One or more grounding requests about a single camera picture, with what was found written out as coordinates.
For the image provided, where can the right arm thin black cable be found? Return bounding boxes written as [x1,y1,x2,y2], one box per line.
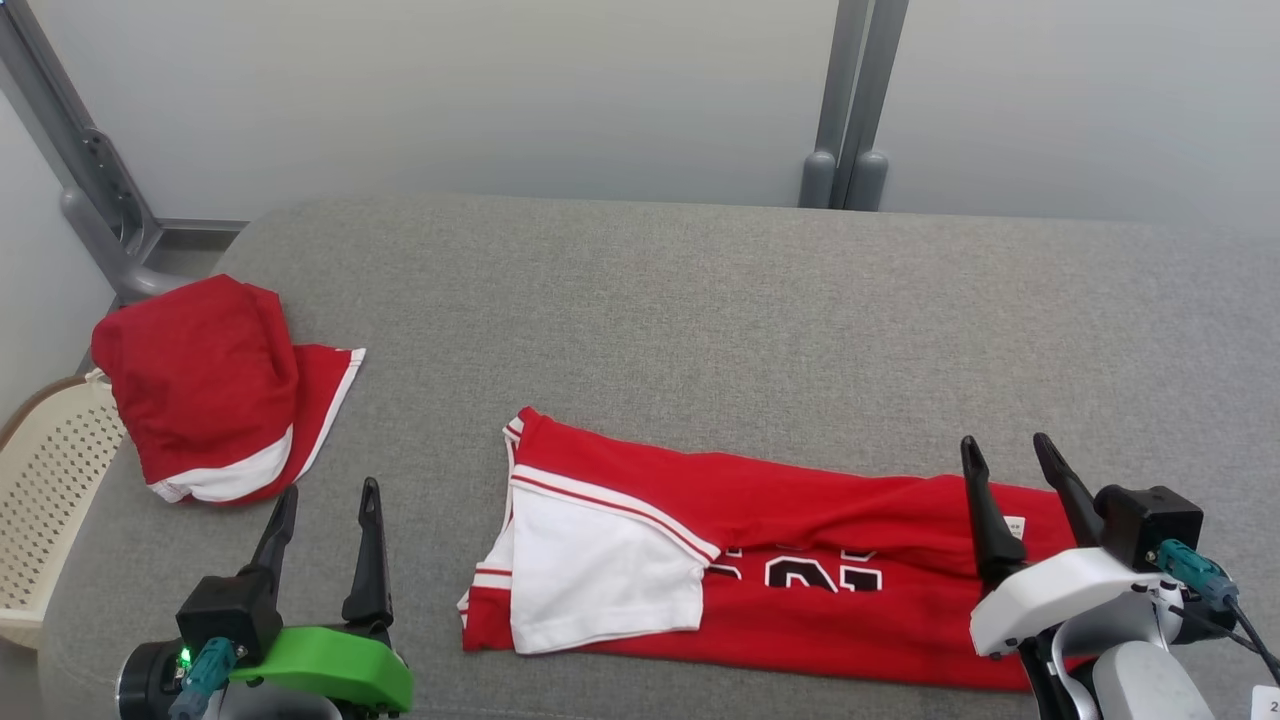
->
[1165,603,1263,643]

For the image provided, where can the right arm teal-plug camera cable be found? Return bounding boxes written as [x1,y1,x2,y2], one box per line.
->
[1150,539,1280,683]

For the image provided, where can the grey metal corner frame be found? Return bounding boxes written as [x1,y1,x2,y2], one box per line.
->
[0,0,249,302]

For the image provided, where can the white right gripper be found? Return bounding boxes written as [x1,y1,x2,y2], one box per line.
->
[960,432,1167,659]

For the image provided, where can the cream perforated laundry basket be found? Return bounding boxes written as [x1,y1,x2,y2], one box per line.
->
[0,370,130,652]

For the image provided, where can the arm teal-plug camera cable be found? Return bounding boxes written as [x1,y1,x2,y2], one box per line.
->
[168,638,240,720]
[1150,539,1280,683]

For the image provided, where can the red Bulls 23 jersey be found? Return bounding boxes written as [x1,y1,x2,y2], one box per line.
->
[458,406,1097,694]

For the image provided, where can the left arm teal-plug camera cable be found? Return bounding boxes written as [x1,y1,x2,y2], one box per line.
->
[168,638,240,720]

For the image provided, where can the red shorts with white trim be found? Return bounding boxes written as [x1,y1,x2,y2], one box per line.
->
[90,274,367,505]

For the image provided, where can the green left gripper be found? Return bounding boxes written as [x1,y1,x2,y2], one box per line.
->
[229,477,415,716]

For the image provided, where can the grey metal partition post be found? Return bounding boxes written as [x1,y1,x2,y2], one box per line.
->
[836,0,912,212]
[800,0,872,209]

